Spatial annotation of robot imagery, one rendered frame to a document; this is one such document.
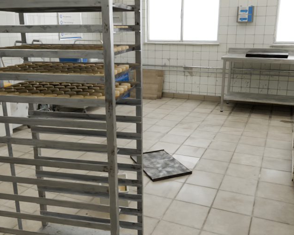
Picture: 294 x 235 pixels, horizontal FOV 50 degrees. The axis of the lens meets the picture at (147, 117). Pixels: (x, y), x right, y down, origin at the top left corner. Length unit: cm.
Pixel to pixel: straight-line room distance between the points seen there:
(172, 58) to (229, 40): 109
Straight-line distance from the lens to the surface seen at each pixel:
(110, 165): 124
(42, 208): 208
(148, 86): 607
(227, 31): 581
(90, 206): 139
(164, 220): 236
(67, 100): 125
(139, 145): 167
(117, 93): 135
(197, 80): 599
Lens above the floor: 132
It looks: 16 degrees down
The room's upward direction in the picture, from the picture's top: straight up
